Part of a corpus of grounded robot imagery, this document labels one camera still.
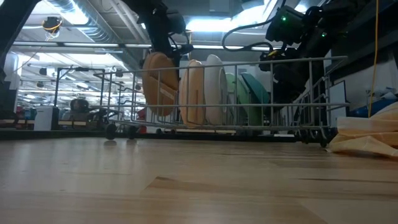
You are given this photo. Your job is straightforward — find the white board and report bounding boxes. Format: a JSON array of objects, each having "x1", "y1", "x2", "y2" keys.
[{"x1": 328, "y1": 80, "x2": 348, "y2": 128}]

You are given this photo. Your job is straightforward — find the person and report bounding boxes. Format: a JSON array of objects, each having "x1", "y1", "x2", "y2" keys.
[{"x1": 61, "y1": 98, "x2": 91, "y2": 123}]

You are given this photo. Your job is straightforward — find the peach plastic plate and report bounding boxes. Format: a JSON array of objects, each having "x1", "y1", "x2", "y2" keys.
[{"x1": 179, "y1": 59, "x2": 206, "y2": 126}]

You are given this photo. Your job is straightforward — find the white box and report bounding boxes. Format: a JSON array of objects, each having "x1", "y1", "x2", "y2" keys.
[{"x1": 33, "y1": 105, "x2": 60, "y2": 131}]

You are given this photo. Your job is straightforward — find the yellow cable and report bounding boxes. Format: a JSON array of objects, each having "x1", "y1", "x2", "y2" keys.
[{"x1": 368, "y1": 0, "x2": 381, "y2": 118}]

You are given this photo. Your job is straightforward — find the blue bin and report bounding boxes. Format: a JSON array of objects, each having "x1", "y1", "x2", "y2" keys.
[{"x1": 349, "y1": 97, "x2": 398, "y2": 119}]

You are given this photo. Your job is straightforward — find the brown divided wooden plate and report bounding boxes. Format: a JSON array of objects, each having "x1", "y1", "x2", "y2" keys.
[{"x1": 141, "y1": 51, "x2": 180, "y2": 118}]

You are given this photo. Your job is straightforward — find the light green plate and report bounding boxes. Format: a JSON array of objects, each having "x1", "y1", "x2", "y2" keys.
[{"x1": 224, "y1": 72, "x2": 264, "y2": 126}]

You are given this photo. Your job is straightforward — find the yellow checked cloth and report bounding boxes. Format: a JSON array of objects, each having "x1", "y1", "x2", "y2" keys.
[{"x1": 325, "y1": 101, "x2": 398, "y2": 159}]

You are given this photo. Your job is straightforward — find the grey wire dish rack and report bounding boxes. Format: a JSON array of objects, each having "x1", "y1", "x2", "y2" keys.
[{"x1": 90, "y1": 55, "x2": 351, "y2": 148}]

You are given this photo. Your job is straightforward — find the dark green plate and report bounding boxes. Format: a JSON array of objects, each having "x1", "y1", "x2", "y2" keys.
[{"x1": 240, "y1": 72, "x2": 271, "y2": 105}]

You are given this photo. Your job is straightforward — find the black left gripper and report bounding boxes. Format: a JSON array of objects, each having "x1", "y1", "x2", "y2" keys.
[{"x1": 143, "y1": 2, "x2": 195, "y2": 68}]

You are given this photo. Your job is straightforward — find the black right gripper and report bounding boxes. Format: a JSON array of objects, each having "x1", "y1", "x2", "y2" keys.
[{"x1": 259, "y1": 5, "x2": 309, "y2": 105}]

